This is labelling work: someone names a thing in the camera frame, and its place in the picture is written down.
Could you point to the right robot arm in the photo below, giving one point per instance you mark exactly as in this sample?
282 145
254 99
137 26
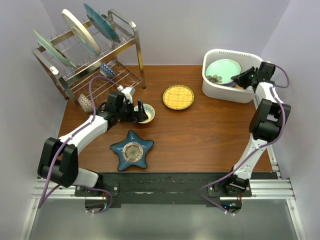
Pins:
266 127

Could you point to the yellow patterned plate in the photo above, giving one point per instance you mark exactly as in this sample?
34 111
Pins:
178 97

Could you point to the white plastic bin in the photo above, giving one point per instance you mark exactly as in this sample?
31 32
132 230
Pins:
246 60

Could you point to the teal plate in rack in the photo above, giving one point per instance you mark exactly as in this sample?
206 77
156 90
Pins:
101 24

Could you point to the metal dish rack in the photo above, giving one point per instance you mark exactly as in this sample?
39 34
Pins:
83 63

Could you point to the mint green flower plate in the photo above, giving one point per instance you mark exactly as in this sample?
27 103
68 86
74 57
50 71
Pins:
220 71

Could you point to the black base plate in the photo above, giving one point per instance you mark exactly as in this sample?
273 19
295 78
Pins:
165 189

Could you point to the grey patterned cup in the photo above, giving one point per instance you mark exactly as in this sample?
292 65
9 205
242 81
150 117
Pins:
85 103

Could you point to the blue zigzag bowl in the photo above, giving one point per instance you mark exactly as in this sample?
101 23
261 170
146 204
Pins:
107 71

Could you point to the purple plate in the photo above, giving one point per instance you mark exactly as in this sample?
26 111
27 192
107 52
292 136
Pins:
231 85

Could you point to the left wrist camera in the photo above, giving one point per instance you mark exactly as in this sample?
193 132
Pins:
128 92

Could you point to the aluminium rail frame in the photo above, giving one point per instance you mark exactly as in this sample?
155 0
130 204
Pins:
208 137

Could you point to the cream plate in rack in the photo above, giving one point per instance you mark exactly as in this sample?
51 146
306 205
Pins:
78 29

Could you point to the small daisy bowl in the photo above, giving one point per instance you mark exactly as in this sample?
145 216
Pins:
150 111

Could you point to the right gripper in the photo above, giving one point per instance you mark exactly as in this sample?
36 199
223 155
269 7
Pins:
240 79

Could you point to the black dish under purple plate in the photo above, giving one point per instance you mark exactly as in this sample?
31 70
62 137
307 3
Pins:
132 151

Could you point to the green plate in rack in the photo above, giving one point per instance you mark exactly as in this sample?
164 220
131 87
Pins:
47 45

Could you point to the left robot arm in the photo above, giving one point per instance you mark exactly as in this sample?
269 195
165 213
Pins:
59 158

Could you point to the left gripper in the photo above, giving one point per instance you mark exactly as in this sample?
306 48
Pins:
131 118

